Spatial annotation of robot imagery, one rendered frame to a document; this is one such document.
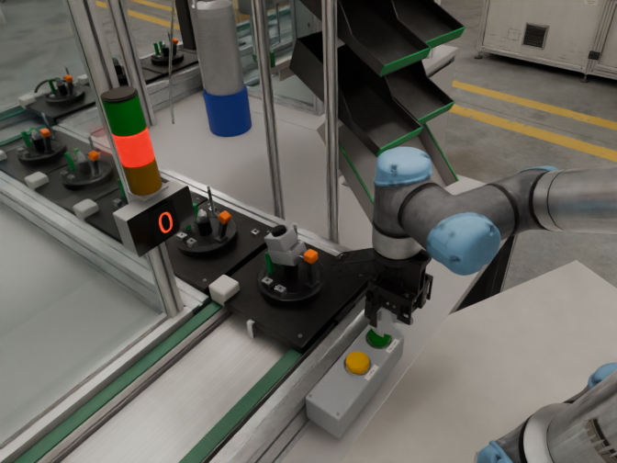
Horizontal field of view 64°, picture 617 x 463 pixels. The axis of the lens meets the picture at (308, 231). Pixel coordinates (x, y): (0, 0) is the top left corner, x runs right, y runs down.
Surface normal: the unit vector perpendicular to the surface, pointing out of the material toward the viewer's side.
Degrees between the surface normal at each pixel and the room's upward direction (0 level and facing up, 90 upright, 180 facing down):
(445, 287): 0
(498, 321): 0
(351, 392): 0
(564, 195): 68
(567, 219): 107
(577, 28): 90
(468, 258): 90
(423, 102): 25
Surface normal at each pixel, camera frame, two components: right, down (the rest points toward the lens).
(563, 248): -0.05, -0.79
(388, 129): 0.24, -0.54
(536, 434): -0.62, -0.68
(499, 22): -0.70, 0.46
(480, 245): 0.44, 0.53
